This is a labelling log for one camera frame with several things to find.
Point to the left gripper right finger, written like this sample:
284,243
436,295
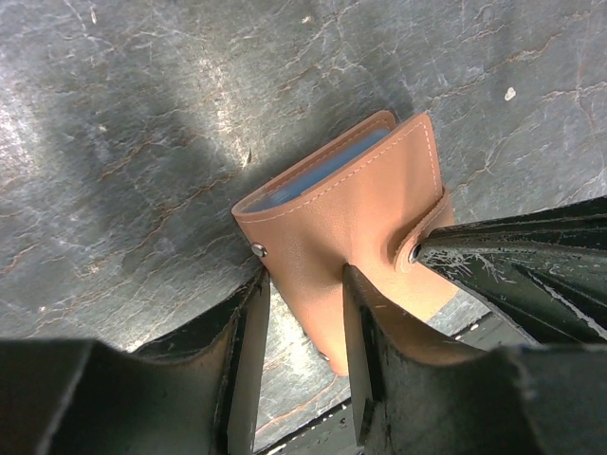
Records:
415,390

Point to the brown leather card holder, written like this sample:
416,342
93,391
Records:
367,199

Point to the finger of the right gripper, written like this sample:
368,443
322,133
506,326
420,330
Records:
544,273

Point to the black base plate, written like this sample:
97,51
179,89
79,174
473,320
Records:
304,408

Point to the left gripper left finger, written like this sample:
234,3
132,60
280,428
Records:
195,390

